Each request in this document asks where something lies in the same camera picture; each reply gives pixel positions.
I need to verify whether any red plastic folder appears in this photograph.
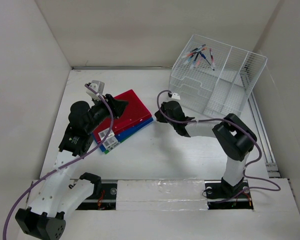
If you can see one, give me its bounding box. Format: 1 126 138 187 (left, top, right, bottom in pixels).
93 89 152 147

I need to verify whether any blue cap gel pen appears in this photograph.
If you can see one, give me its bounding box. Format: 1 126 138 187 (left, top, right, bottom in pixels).
189 52 200 70

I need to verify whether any pink highlighter pen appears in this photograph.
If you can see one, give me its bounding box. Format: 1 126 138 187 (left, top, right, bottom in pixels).
192 51 202 68

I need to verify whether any dark blue clip pen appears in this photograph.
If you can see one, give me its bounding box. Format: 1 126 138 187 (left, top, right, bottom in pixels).
198 51 215 71

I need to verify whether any teal cap gel pen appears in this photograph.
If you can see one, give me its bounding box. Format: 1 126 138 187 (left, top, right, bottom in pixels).
188 44 206 54

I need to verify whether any dark red gel pen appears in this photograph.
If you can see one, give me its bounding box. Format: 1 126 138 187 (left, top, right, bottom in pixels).
209 48 216 70

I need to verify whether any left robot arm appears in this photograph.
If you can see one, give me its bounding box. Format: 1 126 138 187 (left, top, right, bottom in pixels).
15 94 129 240

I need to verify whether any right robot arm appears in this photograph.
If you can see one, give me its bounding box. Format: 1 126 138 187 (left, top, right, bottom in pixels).
154 100 257 198

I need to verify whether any blue plastic folder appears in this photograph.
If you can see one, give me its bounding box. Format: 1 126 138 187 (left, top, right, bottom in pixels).
99 117 154 154

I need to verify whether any green plastic folder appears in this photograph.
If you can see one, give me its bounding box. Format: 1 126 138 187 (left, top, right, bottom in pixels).
100 138 128 154

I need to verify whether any white foam front block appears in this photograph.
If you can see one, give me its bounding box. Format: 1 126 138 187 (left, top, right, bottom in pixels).
116 179 208 212

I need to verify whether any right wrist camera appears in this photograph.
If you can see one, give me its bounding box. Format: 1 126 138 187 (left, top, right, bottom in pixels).
168 92 181 101

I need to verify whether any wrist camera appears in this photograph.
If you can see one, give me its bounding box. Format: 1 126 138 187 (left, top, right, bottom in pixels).
168 92 181 101
87 80 105 95

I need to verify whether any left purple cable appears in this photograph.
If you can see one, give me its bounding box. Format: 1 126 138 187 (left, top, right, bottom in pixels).
1 83 115 240

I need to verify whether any purple cable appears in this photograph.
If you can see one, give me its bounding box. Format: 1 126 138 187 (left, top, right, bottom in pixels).
1 83 115 240
156 90 281 203

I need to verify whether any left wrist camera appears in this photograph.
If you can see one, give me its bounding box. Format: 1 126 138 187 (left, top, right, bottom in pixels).
87 80 105 95

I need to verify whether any white wire mesh organizer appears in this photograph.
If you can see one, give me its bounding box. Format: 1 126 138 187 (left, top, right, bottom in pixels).
168 34 268 118

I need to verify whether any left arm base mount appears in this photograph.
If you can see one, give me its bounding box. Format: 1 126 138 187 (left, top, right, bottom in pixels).
77 172 118 211

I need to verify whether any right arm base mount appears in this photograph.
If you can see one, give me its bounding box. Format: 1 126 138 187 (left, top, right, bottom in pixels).
201 179 254 210

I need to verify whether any aluminium rail right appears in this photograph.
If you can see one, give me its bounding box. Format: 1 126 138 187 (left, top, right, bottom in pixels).
247 93 281 179

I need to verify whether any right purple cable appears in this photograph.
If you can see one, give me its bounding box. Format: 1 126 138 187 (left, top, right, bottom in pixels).
156 90 281 203

